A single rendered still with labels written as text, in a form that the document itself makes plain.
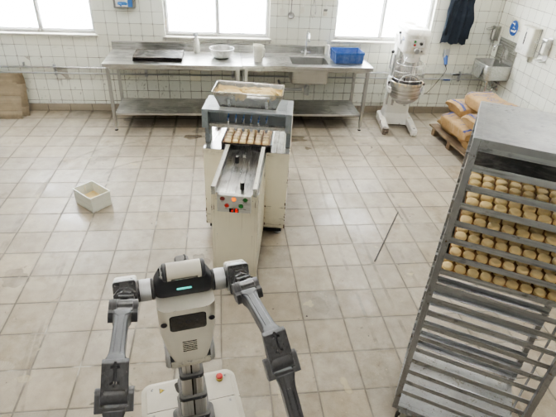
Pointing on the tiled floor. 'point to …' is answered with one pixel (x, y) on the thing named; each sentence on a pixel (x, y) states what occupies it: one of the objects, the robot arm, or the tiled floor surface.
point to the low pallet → (447, 138)
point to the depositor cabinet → (212, 158)
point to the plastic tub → (93, 196)
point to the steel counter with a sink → (289, 60)
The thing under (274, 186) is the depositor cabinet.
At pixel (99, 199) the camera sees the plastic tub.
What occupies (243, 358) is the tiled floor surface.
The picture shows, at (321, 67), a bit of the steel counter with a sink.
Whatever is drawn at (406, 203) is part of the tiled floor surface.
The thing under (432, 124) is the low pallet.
